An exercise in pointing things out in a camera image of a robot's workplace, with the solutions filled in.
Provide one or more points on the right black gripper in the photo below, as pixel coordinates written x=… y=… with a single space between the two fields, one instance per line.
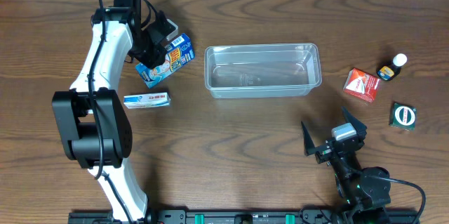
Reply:
x=330 y=147

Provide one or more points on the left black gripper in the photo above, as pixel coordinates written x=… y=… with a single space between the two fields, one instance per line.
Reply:
x=151 y=53

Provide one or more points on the blue fever patch box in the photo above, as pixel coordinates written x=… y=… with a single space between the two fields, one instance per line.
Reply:
x=179 y=52

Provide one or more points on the white blue medicine box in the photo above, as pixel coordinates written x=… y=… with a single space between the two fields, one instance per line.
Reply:
x=146 y=100

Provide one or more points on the red white medicine box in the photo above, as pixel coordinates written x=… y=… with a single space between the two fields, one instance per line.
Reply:
x=361 y=85

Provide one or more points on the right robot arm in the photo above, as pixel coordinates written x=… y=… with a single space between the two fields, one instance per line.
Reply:
x=366 y=190

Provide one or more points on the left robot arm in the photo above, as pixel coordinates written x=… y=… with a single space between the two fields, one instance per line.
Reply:
x=92 y=123

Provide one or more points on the clear plastic container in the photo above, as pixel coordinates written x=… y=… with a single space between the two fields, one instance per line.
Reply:
x=262 y=70

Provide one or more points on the dark green square box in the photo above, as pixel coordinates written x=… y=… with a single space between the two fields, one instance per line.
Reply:
x=403 y=116

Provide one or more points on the dark bottle white cap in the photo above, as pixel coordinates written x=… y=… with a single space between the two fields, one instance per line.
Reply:
x=393 y=69

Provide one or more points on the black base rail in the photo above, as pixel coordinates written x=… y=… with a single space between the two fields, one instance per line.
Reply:
x=313 y=215

